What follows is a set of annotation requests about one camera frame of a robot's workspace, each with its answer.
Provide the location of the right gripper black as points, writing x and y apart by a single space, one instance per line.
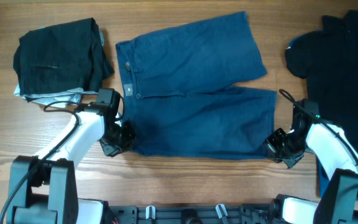
270 143

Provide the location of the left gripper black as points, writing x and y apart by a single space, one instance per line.
110 150

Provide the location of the blue denim shorts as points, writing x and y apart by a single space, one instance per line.
184 93

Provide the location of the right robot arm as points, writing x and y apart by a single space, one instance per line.
339 203

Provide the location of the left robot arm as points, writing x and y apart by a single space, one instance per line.
42 188

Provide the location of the black folded garment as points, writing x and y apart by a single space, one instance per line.
57 56

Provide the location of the black polo shirt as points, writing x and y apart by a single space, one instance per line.
328 60

